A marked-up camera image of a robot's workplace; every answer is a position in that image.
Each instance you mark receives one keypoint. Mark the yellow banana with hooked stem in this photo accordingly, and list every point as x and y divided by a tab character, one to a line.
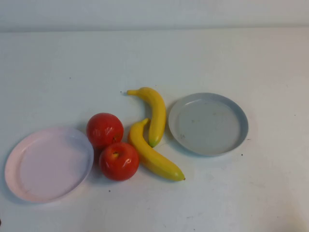
157	108

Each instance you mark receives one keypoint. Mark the yellow banana with straight stem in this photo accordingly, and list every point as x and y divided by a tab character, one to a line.
154	159

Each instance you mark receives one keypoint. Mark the red apple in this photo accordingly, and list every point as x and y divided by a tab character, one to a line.
103	130
119	164

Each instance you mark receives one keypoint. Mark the grey round plate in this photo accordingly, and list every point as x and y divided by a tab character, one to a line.
207	125

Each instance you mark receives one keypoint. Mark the pink round plate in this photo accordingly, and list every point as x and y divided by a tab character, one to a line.
48	169

